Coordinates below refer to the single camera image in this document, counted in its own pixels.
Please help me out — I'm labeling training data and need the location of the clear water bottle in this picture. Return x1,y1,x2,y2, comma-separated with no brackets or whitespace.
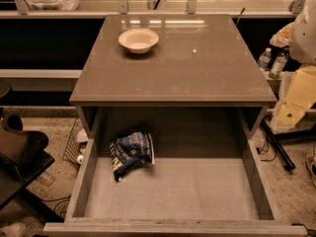
258,47,272,71
269,49,288,79

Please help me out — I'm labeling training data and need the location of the dark brown chair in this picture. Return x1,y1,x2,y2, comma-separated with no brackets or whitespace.
0,108,54,209

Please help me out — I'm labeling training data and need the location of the wire mesh basket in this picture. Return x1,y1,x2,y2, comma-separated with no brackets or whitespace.
62,118,88,170

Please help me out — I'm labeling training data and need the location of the grey cabinet with counter top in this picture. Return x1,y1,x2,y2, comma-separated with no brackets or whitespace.
70,15,276,141

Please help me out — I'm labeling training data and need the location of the clear water bottle right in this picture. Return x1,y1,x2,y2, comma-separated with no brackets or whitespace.
269,49,288,79

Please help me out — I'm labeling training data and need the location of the white bowl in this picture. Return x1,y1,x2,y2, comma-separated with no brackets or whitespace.
118,29,159,54

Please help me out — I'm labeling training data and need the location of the black floor stand leg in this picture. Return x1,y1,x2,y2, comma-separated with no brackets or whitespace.
260,120,295,172

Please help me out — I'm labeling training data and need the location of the open grey top drawer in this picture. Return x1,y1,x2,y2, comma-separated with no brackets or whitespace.
44,108,307,237

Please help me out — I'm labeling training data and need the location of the blue chip bag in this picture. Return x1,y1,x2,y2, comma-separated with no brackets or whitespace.
109,130,155,182

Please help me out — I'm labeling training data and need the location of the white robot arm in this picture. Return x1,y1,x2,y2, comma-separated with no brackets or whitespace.
270,0,316,127

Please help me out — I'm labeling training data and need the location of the clear water bottle left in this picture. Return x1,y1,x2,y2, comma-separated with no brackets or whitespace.
258,47,272,71

